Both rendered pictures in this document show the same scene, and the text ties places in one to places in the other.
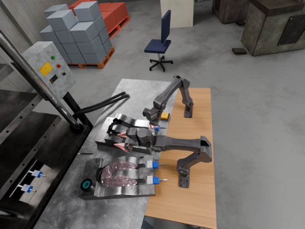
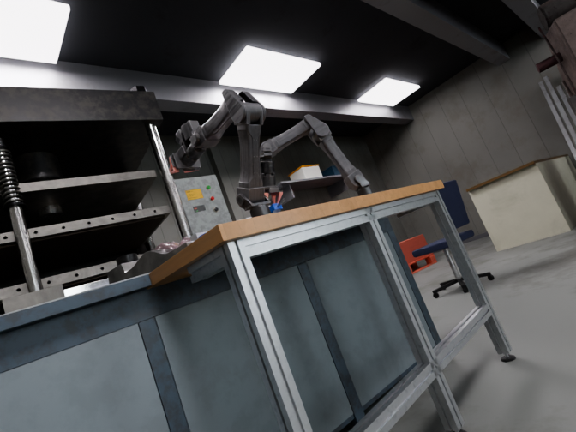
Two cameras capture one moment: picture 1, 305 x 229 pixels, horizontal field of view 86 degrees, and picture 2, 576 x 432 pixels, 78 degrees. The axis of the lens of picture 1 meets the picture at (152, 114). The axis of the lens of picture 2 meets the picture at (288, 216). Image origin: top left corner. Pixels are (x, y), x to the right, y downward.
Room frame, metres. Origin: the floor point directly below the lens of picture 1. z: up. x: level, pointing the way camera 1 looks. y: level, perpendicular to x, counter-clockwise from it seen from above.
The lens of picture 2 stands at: (-0.57, -0.66, 0.64)
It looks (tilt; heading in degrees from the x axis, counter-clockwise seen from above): 9 degrees up; 25
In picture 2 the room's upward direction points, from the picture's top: 21 degrees counter-clockwise
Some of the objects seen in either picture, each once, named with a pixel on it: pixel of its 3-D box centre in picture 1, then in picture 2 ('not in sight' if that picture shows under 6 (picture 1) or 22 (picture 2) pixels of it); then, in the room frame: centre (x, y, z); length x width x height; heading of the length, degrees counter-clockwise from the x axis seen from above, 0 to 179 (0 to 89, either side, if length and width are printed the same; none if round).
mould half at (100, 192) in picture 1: (119, 176); (174, 260); (0.47, 0.33, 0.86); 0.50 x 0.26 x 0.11; 81
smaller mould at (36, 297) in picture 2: not in sight; (35, 308); (0.10, 0.58, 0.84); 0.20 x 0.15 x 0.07; 64
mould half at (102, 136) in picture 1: (126, 131); not in sight; (0.83, 0.25, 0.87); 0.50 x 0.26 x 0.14; 64
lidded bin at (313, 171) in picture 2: not in sight; (306, 176); (5.04, 1.31, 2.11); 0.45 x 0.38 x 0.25; 159
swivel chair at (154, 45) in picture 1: (158, 43); (442, 238); (2.96, -0.41, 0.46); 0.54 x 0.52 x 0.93; 79
